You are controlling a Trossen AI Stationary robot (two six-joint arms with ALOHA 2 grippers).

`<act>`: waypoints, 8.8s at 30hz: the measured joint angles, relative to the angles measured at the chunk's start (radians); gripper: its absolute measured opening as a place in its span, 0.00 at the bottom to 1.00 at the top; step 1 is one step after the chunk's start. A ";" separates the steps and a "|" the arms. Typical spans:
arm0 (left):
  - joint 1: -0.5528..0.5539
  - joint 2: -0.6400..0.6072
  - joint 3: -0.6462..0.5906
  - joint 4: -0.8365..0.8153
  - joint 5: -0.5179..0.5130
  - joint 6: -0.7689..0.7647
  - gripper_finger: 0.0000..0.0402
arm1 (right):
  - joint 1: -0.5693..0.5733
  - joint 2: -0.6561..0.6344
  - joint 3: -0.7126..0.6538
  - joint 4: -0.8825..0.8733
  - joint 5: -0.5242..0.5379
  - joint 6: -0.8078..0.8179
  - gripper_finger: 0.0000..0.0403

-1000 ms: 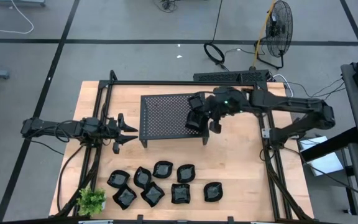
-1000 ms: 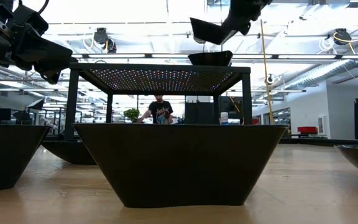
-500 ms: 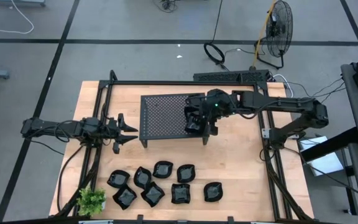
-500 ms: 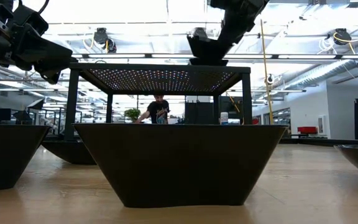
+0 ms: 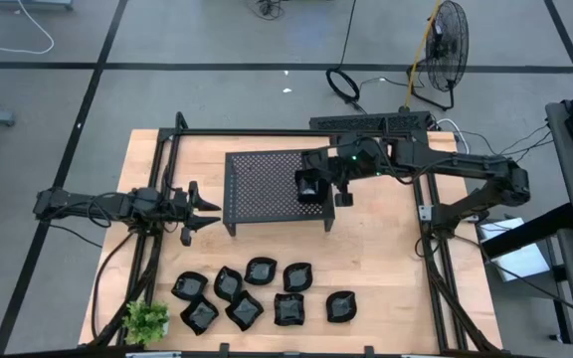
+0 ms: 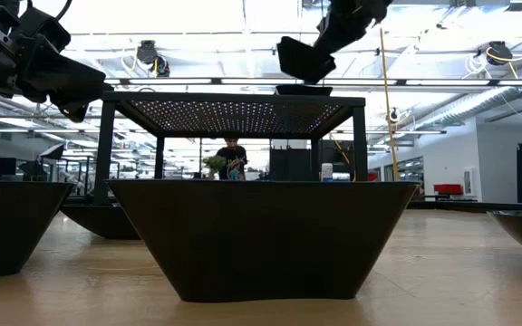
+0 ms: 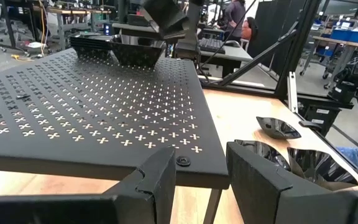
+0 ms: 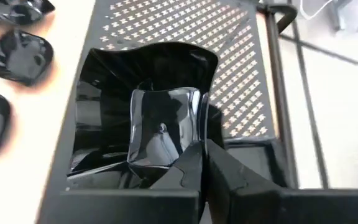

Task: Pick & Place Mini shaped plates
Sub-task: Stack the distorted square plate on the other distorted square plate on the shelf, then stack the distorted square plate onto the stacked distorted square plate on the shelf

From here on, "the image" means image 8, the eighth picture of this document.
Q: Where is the black perforated metal riser shelf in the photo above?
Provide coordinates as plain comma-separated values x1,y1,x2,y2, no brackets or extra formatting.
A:
37,0,295,224

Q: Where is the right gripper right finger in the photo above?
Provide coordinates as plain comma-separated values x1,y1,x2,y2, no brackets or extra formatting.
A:
205,139,283,224

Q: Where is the black wavy square plate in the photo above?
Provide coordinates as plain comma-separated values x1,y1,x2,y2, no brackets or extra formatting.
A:
67,42,226,190

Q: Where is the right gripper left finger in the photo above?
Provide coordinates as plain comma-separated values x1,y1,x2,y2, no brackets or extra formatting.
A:
149,140,207,192

